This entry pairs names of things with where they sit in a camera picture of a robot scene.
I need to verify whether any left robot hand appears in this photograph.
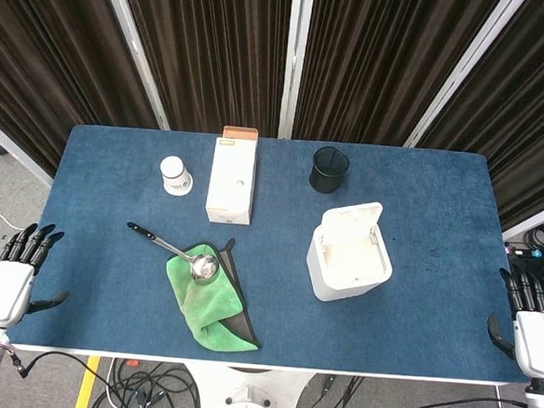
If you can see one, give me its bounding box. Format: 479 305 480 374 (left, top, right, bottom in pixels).
0 220 75 333

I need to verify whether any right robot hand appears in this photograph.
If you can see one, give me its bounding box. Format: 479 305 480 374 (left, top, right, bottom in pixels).
483 266 544 382

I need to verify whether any white lidded bin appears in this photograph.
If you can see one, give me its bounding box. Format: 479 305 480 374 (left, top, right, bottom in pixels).
303 197 398 307

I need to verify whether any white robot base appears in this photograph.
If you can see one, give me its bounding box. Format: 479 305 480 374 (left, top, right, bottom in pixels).
185 361 322 408

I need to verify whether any white paper cup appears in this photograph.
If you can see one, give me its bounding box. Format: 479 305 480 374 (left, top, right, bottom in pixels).
156 156 196 198

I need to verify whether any green microfiber cloth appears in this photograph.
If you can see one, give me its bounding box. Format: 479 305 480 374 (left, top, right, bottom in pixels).
159 233 269 355

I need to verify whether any white cardboard box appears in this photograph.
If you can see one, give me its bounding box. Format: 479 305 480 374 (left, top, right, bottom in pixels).
203 124 261 227

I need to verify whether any black mesh pen holder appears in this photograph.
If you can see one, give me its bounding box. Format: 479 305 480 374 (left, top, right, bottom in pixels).
307 144 352 197

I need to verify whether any blue table mat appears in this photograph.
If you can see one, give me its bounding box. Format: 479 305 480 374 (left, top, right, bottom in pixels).
6 119 544 385

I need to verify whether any dark curtain partition screen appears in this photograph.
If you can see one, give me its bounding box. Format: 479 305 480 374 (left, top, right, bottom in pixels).
0 0 544 233

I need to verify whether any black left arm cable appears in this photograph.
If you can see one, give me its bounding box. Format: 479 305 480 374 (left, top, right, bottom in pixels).
5 347 117 393

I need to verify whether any black cable bundle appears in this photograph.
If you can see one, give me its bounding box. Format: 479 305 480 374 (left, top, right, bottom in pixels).
88 357 206 408

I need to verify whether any metal ladle black handle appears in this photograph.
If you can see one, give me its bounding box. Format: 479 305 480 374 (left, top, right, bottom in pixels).
123 221 224 285

